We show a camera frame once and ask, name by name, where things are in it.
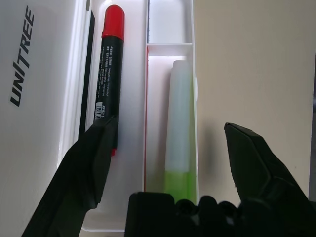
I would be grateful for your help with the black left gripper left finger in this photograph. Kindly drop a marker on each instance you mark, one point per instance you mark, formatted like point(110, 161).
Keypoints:
point(74, 177)

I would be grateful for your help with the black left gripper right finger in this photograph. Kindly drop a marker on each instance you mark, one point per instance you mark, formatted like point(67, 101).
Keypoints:
point(266, 185)

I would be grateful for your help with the white plastic pencil case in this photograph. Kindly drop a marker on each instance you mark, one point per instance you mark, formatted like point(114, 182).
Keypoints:
point(37, 123)

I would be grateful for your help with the green glue stick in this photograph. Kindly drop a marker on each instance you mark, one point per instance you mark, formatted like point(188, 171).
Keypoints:
point(177, 123)

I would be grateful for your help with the black marker with red cap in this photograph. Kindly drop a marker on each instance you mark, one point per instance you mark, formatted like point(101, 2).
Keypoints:
point(109, 74)

